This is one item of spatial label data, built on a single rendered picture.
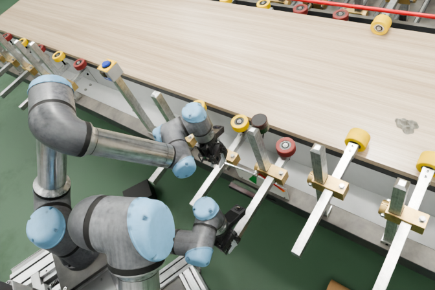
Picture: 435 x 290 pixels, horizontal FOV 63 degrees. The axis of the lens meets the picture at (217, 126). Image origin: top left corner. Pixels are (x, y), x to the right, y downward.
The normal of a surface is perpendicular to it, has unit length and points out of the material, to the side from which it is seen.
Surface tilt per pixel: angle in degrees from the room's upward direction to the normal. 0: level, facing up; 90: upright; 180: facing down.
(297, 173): 0
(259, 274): 0
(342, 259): 0
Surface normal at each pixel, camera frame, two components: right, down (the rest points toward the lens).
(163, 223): 0.92, -0.13
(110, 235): -0.35, 0.05
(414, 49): -0.28, -0.60
